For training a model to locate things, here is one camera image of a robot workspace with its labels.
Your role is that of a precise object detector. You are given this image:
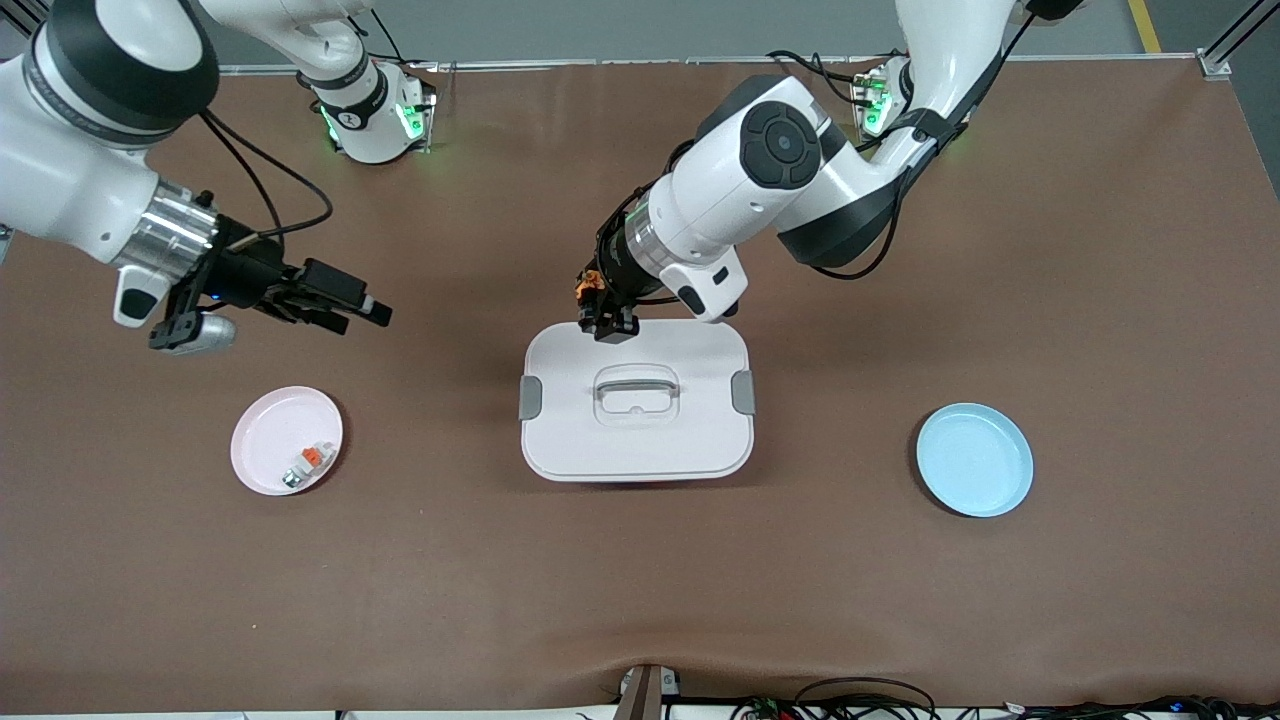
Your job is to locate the black left arm base cable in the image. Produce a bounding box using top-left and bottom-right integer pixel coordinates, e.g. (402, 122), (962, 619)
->
(767, 50), (881, 107)

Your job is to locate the small orange and white connector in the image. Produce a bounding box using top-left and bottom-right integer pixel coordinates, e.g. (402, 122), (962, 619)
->
(281, 441), (334, 490)

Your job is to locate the pink round plate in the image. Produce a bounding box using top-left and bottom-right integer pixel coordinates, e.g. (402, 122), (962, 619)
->
(230, 386), (344, 497)

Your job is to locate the grey lid handle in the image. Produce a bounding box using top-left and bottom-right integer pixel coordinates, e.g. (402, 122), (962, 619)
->
(595, 372), (681, 401)

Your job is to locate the light blue round plate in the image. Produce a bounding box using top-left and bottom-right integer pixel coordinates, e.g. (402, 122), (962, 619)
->
(916, 402), (1035, 519)

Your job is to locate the aluminium frame profile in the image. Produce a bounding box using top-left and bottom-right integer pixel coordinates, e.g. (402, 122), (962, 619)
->
(1197, 0), (1280, 81)

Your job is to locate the silver table edge rail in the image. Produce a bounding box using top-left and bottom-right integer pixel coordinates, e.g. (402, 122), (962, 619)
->
(218, 55), (1201, 77)

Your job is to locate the white lidded plastic box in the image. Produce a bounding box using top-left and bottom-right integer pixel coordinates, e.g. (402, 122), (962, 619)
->
(518, 319), (757, 484)

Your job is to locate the black cable bundle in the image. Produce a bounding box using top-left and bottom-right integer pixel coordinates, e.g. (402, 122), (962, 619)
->
(1000, 694), (1280, 720)

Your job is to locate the black right arm base cable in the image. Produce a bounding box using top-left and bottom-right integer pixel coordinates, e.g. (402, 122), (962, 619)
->
(372, 10), (441, 73)

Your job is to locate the black arm base cable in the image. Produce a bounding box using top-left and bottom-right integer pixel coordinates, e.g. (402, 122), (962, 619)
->
(372, 10), (441, 73)
(767, 50), (881, 107)

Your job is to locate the black looped cable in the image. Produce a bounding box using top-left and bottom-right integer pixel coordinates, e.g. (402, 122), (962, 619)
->
(795, 677), (939, 720)

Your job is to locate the brown camera mount post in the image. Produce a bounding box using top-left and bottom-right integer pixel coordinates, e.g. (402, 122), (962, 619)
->
(613, 662), (683, 720)

